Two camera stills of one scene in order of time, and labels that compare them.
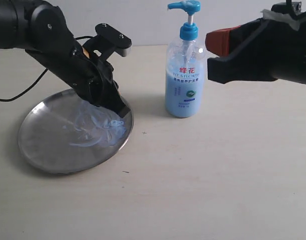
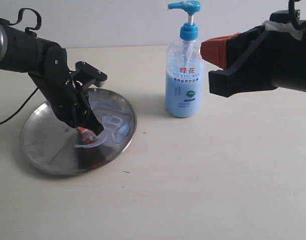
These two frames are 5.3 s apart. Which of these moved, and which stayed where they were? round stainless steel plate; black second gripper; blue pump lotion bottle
Moved: black second gripper
Stayed: blue pump lotion bottle; round stainless steel plate
